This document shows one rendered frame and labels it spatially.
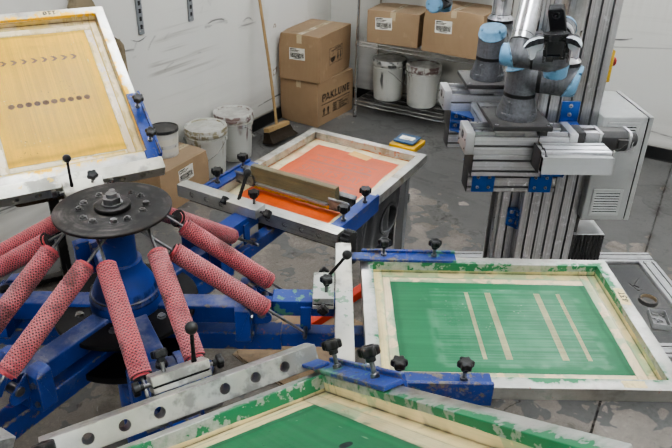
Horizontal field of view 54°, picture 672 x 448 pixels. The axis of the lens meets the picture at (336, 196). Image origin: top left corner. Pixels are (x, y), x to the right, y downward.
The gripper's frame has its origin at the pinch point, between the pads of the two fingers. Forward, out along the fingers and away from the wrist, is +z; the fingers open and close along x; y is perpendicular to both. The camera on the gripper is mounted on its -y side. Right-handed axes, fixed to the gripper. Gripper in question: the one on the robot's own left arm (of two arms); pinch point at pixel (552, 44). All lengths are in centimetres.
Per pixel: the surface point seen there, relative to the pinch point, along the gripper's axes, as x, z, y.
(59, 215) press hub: 108, 83, 22
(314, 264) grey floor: 141, -104, 150
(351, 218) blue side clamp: 65, 4, 58
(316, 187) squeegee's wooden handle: 82, -7, 52
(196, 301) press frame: 85, 68, 54
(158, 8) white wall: 270, -174, 11
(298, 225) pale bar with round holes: 77, 19, 55
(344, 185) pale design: 81, -29, 62
